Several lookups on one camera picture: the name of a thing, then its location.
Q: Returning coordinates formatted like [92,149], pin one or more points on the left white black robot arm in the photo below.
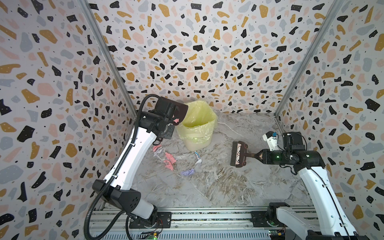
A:
[151,127]

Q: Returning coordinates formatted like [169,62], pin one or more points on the dark brown plastic dustpan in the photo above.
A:
[183,109]

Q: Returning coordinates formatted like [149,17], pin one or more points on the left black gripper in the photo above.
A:
[171,134]

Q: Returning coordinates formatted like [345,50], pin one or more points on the pink paper scrap upper left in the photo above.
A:
[170,158]

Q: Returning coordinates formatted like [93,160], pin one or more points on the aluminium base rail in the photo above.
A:
[196,223]

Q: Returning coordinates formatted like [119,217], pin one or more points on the purple paper scrap centre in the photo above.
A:
[187,172]

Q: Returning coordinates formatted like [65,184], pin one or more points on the left aluminium corner post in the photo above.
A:
[84,5]

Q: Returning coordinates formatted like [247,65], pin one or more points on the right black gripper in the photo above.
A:
[259,155]

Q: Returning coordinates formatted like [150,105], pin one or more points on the white blue paper scrap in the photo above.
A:
[199,159]

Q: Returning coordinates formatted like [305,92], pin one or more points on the right aluminium corner post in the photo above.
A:
[331,14]

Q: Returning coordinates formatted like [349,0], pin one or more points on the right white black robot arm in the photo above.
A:
[310,167]

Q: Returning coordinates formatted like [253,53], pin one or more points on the aluminium corner post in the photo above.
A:
[331,14]
[84,5]

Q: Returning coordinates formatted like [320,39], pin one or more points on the cream bin with green bag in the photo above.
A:
[196,130]

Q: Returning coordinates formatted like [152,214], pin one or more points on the brown cartoon face hand broom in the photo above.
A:
[240,154]

